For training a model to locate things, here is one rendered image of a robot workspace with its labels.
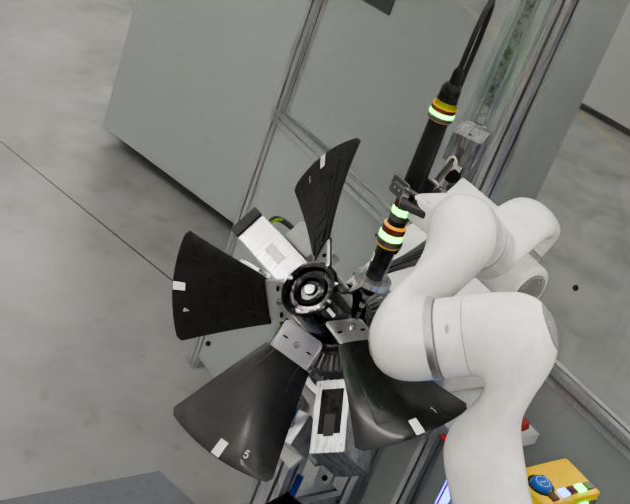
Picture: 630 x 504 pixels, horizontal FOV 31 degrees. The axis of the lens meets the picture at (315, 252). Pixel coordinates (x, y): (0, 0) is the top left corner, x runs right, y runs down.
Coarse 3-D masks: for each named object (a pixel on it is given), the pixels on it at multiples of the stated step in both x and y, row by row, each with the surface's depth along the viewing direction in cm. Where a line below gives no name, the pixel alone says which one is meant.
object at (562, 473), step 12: (528, 468) 214; (540, 468) 215; (552, 468) 216; (564, 468) 218; (576, 468) 219; (528, 480) 210; (552, 480) 213; (564, 480) 214; (576, 480) 215; (540, 492) 208; (588, 492) 213
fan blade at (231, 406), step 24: (240, 360) 214; (264, 360) 214; (288, 360) 215; (216, 384) 212; (240, 384) 213; (264, 384) 213; (288, 384) 214; (192, 408) 212; (216, 408) 212; (240, 408) 212; (264, 408) 212; (288, 408) 214; (192, 432) 211; (216, 432) 211; (240, 432) 211; (264, 432) 212; (216, 456) 210; (264, 456) 211; (264, 480) 209
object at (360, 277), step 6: (396, 252) 206; (390, 264) 209; (360, 270) 207; (366, 270) 208; (354, 276) 206; (360, 276) 205; (366, 276) 206; (384, 276) 208; (360, 282) 205; (366, 282) 204; (372, 282) 205; (378, 282) 206; (384, 282) 206; (390, 282) 207; (366, 288) 204; (372, 288) 204; (378, 288) 204; (384, 288) 205
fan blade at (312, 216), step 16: (352, 144) 229; (320, 160) 237; (336, 160) 231; (352, 160) 226; (304, 176) 241; (320, 176) 234; (336, 176) 228; (304, 192) 240; (320, 192) 231; (336, 192) 225; (304, 208) 238; (320, 208) 229; (336, 208) 223; (320, 224) 227; (320, 240) 226
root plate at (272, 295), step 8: (272, 280) 222; (280, 280) 222; (272, 288) 223; (280, 288) 222; (272, 296) 224; (280, 296) 223; (272, 304) 225; (272, 312) 225; (280, 312) 224; (272, 320) 226; (280, 320) 225
